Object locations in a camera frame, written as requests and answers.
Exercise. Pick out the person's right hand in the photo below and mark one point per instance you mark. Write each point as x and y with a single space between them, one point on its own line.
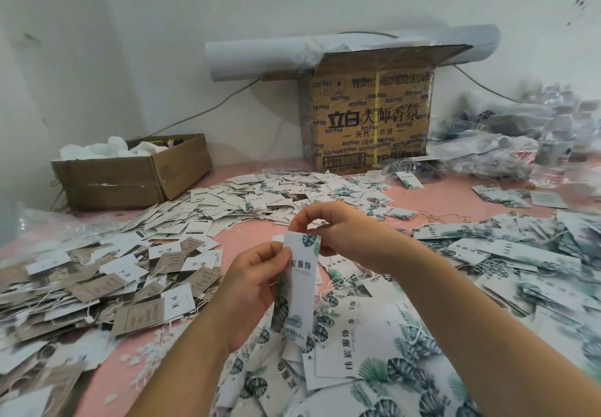
352 233

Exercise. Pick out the person's left hand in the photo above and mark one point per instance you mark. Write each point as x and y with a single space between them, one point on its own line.
246 290

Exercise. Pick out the single white leaf print tag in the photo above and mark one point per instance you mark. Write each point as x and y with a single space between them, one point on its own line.
300 285

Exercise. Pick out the heap of small tags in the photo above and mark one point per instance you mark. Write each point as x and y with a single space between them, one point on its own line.
258 196

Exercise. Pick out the pile of green leaf tags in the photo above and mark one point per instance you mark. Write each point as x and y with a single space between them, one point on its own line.
512 295

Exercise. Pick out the pile of brown white tags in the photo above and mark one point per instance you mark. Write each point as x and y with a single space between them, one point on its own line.
75 307

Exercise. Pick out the person's right forearm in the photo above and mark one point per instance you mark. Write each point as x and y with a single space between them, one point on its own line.
516 342

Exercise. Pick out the person's left forearm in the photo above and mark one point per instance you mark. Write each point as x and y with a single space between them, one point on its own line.
183 384

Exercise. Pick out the large printed cardboard box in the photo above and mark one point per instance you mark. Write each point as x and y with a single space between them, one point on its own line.
371 116

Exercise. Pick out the small open cardboard box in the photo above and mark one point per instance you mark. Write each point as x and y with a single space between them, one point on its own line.
131 175

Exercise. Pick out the white crumpled material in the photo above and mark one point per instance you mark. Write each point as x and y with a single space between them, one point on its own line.
113 149

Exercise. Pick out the heap of clear plastic bags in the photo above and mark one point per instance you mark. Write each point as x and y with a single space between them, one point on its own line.
524 141

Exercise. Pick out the white roll in plastic wrap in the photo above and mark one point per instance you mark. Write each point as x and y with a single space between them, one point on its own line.
268 55

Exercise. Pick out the clear plastic bag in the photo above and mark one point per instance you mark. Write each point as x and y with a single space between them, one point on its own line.
47 229

